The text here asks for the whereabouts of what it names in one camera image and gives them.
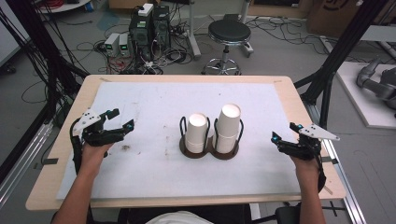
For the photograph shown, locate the red cables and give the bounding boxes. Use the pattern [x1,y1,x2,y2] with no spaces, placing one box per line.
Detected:
[43,0,64,9]

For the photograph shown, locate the black chair part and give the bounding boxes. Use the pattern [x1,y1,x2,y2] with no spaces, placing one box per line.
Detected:
[275,204,303,224]

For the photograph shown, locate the person's left hand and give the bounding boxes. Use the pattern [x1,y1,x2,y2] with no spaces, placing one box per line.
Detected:
[79,141,115,175]

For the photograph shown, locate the black metal frame post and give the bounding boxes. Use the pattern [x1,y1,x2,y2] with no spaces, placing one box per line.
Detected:
[6,0,90,125]
[293,0,390,130]

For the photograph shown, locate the grey metal table leg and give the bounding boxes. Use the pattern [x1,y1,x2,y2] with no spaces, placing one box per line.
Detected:
[186,0,203,61]
[239,0,255,59]

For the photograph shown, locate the white round table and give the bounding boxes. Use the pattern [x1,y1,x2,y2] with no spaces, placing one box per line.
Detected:
[36,0,92,14]

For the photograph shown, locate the white box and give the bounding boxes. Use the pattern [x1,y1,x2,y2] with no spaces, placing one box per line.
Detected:
[137,3,155,18]

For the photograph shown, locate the wide black computer tower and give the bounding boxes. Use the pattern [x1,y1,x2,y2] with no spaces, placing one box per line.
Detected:
[129,12,154,61]

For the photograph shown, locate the tall stack of white cups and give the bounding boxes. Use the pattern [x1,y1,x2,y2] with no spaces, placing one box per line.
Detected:
[215,103,242,154]

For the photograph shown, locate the person's dark clothing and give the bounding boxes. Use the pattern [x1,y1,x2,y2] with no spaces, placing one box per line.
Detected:
[120,203,253,224]

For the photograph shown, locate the grey desk top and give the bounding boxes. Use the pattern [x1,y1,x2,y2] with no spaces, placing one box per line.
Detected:
[361,24,396,43]

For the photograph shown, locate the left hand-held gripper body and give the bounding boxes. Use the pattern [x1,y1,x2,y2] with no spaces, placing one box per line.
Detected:
[72,108,125,147]

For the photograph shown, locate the white board panel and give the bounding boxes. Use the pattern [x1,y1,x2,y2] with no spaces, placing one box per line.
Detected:
[0,0,31,68]

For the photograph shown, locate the person's white shirt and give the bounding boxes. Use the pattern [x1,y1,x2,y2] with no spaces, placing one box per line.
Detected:
[145,210,206,224]

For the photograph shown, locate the white foam mat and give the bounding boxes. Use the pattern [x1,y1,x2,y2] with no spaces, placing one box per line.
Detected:
[56,81,302,201]

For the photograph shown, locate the person's right hand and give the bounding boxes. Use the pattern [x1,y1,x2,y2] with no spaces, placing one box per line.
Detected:
[289,153,320,182]

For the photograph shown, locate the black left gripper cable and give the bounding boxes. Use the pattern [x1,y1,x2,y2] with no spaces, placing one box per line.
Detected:
[69,119,84,175]

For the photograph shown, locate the white platform board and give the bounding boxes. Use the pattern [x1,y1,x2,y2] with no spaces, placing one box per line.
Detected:
[335,61,396,130]

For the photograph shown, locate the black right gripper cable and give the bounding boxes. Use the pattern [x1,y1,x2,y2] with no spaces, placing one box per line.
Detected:
[313,139,328,194]

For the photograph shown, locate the grey power supply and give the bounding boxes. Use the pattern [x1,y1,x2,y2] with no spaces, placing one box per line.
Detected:
[104,33,120,58]
[119,33,133,58]

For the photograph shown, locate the dark wire cup holder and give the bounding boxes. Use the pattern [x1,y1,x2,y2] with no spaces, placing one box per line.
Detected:
[178,115,245,161]

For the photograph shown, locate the narrow black computer tower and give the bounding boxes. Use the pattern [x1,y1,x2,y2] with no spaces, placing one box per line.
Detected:
[152,5,172,50]

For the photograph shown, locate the loose black floor cables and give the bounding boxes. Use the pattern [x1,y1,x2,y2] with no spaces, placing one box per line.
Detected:
[246,15,328,57]

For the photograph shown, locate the short stack of white cups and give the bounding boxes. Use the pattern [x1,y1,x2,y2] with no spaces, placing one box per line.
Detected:
[185,112,209,154]

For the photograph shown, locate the cardboard box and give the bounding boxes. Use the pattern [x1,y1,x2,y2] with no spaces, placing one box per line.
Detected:
[306,0,396,39]

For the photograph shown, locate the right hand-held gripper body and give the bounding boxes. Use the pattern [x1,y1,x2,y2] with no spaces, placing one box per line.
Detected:
[278,123,341,161]

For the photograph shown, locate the black round stool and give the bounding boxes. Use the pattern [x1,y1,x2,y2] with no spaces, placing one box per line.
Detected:
[201,19,255,76]

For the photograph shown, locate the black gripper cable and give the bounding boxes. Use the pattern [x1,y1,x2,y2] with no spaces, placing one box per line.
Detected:
[69,119,84,175]
[313,139,328,194]

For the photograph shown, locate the tangle of floor cables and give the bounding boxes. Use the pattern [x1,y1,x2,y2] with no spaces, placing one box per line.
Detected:
[92,18,194,76]

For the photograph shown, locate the aluminium rail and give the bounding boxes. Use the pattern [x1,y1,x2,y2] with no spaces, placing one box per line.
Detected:
[0,119,54,208]
[306,102,368,224]

